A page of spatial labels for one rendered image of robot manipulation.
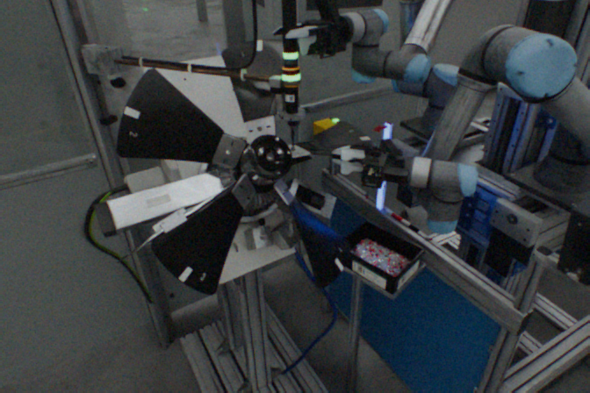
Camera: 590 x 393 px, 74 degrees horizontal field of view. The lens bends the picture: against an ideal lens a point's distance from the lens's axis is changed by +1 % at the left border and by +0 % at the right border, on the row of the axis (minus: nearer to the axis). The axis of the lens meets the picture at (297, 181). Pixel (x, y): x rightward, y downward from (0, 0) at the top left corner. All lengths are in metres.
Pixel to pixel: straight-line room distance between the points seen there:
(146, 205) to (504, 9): 4.85
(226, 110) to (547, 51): 0.87
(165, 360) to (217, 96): 1.32
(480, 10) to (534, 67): 4.29
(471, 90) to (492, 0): 4.22
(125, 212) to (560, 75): 1.01
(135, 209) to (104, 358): 1.29
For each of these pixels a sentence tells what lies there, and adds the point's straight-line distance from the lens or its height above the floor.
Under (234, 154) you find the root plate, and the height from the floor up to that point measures 1.21.
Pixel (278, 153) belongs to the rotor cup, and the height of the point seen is 1.22.
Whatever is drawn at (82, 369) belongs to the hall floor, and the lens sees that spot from 2.26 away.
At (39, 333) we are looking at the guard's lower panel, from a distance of 2.13.
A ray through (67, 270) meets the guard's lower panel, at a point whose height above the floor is 0.53.
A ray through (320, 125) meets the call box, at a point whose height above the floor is 1.07.
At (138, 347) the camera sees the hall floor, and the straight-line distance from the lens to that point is 2.22.
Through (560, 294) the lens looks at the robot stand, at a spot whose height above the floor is 0.21.
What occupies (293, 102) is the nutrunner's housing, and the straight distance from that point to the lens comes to 1.00.
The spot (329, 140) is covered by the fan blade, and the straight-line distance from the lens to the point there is 1.14.
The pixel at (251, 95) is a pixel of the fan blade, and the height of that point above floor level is 1.32.
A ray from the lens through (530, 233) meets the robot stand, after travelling 1.31.
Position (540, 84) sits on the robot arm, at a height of 1.43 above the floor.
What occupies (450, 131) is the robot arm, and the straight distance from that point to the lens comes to 1.08.
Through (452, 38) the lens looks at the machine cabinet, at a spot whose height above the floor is 0.71.
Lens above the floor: 1.68
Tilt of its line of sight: 31 degrees down
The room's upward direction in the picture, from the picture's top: 1 degrees counter-clockwise
